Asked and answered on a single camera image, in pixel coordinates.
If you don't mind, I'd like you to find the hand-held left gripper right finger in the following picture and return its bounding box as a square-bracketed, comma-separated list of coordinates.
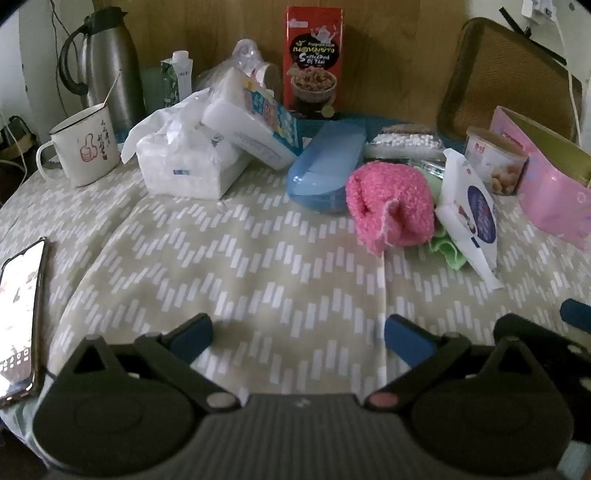
[365, 315, 532, 409]

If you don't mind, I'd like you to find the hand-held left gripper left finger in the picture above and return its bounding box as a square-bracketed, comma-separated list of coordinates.
[69, 313, 241, 411]

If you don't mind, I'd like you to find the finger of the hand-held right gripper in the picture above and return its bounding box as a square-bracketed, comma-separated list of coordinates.
[493, 313, 591, 370]
[560, 299, 591, 329]

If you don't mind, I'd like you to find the pink bag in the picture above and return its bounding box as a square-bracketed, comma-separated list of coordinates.
[489, 106, 591, 252]

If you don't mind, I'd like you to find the pink fluffy sock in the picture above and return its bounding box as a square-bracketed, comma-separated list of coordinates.
[345, 161, 435, 257]

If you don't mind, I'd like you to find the blue plastic case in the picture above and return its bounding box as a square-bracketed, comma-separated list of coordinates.
[287, 121, 368, 214]

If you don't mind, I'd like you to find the cotton swab pack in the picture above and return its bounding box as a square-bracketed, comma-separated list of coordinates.
[367, 124, 439, 160]

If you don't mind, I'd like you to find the green cloth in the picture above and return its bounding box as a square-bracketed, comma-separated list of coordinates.
[425, 166, 468, 269]

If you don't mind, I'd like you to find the white wipes packet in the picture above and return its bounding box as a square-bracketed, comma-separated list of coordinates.
[435, 148, 506, 291]

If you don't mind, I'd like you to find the smartphone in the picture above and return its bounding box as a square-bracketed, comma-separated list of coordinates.
[0, 236, 51, 409]

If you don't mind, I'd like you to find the printed tin can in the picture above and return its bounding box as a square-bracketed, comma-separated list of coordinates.
[464, 127, 529, 197]

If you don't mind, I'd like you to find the open white tissue pack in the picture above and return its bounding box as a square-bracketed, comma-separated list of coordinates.
[121, 88, 252, 200]

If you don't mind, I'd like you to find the white enamel mug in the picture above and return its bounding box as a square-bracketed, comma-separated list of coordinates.
[36, 104, 122, 188]

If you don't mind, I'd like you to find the white packet blue print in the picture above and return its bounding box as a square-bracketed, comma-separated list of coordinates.
[202, 69, 305, 171]

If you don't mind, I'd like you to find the wooden rattan chair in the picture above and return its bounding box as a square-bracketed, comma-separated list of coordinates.
[436, 17, 583, 144]

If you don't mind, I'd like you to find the green white milk carton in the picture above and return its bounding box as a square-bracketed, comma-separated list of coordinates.
[159, 50, 194, 109]

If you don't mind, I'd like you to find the black tape strip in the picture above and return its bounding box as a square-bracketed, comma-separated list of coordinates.
[496, 4, 568, 65]

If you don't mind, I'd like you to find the steel thermos jug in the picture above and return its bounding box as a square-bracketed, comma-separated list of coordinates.
[60, 9, 145, 134]

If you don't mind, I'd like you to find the clear plastic bag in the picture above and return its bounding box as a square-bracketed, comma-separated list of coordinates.
[198, 39, 282, 93]

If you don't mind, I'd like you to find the wooden board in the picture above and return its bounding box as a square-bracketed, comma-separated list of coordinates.
[92, 0, 476, 134]

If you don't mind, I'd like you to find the red food box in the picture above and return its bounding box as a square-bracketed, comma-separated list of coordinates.
[283, 6, 346, 121]

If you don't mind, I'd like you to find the white cable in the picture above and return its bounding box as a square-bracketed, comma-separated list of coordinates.
[551, 0, 585, 132]

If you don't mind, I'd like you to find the white wall charger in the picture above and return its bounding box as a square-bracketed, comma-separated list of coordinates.
[521, 0, 555, 20]

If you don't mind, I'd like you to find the black cable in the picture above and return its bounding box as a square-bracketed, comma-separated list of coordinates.
[47, 0, 66, 109]

